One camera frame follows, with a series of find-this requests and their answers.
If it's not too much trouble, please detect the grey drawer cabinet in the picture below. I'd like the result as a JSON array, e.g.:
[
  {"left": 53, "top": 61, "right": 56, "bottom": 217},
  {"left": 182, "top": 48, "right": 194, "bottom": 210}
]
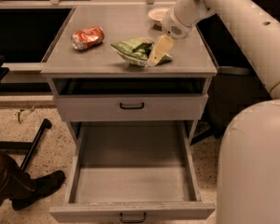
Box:
[{"left": 41, "top": 3, "right": 217, "bottom": 142}]

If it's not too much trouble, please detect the crushed orange soda can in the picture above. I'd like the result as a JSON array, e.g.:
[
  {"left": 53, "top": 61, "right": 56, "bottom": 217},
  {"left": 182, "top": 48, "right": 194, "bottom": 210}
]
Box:
[{"left": 71, "top": 26, "right": 105, "bottom": 50}]

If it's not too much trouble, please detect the black drawer handle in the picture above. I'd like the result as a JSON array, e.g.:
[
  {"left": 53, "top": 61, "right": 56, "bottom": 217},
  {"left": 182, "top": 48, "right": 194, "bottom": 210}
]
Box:
[
  {"left": 119, "top": 103, "right": 145, "bottom": 110},
  {"left": 119, "top": 213, "right": 147, "bottom": 224}
]

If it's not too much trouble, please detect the black upper drawer handle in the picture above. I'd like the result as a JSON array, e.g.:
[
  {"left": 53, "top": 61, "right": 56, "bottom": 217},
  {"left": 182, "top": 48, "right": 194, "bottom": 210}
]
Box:
[{"left": 119, "top": 103, "right": 145, "bottom": 110}]

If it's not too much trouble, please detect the open grey drawer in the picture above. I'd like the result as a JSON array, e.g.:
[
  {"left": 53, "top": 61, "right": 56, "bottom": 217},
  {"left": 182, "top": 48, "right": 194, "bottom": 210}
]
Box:
[{"left": 49, "top": 121, "right": 215, "bottom": 223}]

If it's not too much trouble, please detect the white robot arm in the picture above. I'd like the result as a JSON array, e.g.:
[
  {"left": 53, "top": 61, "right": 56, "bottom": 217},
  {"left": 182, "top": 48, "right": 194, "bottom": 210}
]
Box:
[{"left": 161, "top": 0, "right": 280, "bottom": 224}]

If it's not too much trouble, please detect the black lower drawer handle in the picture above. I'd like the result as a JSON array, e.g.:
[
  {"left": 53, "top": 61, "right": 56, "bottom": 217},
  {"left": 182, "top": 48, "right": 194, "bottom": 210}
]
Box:
[{"left": 119, "top": 213, "right": 147, "bottom": 224}]

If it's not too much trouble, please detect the green jalapeno chip bag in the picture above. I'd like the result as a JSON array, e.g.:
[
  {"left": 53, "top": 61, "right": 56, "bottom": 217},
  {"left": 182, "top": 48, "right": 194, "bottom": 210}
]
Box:
[{"left": 111, "top": 37, "right": 173, "bottom": 67}]

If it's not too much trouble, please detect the black office chair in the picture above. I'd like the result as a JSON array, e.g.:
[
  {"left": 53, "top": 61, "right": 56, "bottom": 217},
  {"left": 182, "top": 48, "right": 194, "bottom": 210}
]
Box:
[{"left": 191, "top": 15, "right": 271, "bottom": 145}]

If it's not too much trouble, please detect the closed upper grey drawer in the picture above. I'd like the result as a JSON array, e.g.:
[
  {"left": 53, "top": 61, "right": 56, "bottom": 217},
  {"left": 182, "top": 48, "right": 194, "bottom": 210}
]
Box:
[{"left": 54, "top": 94, "right": 208, "bottom": 121}]

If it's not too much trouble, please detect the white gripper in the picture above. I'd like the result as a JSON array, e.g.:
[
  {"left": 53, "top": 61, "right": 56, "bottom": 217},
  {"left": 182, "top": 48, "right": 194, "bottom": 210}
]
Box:
[{"left": 147, "top": 7, "right": 192, "bottom": 66}]

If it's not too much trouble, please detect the white paper bowl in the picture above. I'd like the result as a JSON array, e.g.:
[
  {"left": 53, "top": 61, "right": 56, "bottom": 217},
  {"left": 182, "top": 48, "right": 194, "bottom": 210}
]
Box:
[{"left": 147, "top": 7, "right": 169, "bottom": 27}]

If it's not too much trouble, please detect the black chair base leg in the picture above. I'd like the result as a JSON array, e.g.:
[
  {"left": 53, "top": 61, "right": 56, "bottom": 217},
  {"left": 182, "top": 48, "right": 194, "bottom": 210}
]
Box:
[{"left": 0, "top": 119, "right": 52, "bottom": 171}]

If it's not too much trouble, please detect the person's leg with boot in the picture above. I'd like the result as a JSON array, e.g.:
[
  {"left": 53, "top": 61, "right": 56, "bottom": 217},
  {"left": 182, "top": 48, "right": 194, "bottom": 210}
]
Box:
[{"left": 0, "top": 152, "right": 65, "bottom": 211}]

